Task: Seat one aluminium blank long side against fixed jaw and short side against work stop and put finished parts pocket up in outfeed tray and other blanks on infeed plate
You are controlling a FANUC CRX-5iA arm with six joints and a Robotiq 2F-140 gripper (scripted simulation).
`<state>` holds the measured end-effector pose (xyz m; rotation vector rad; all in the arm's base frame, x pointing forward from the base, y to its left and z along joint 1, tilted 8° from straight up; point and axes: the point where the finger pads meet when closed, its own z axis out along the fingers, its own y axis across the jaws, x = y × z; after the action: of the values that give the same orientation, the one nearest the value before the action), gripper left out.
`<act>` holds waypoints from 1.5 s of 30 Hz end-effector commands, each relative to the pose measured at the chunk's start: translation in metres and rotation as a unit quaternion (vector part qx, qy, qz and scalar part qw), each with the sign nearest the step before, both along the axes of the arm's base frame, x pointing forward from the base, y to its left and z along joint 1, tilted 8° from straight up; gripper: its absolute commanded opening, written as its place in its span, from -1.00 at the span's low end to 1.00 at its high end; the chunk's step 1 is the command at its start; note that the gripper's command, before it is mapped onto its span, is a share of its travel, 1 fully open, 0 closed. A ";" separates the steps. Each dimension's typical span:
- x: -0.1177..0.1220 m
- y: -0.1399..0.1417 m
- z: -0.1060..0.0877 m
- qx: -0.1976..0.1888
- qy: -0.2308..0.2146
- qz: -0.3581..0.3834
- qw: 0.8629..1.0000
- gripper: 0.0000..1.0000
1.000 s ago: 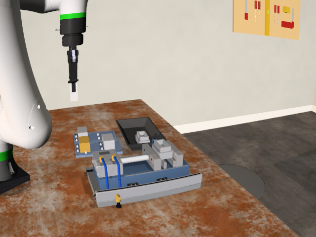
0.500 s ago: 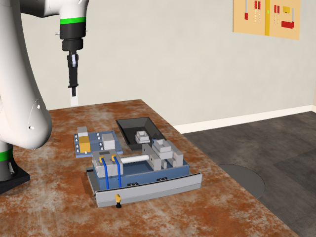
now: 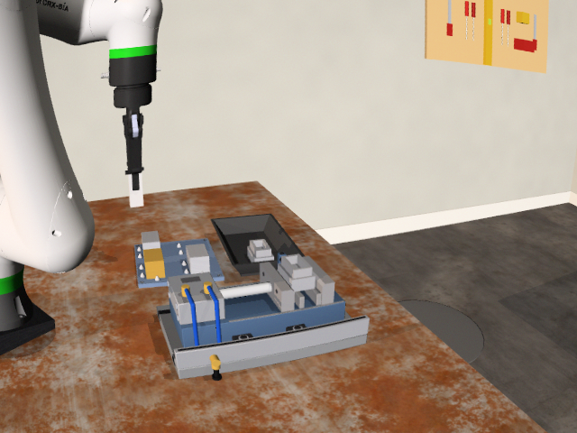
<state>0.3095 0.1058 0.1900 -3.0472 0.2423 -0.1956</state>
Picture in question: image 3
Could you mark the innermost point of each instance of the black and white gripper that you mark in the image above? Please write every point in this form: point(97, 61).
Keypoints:
point(132, 99)

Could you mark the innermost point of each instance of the grey flat bar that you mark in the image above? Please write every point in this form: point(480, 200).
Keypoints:
point(299, 299)

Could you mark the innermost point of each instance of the grey metal bar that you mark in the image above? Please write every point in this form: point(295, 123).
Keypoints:
point(315, 295)

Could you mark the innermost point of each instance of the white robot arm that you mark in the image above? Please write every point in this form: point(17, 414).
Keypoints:
point(45, 220)

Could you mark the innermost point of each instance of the orange-yellow rectangular block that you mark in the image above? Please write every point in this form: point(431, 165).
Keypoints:
point(154, 263)

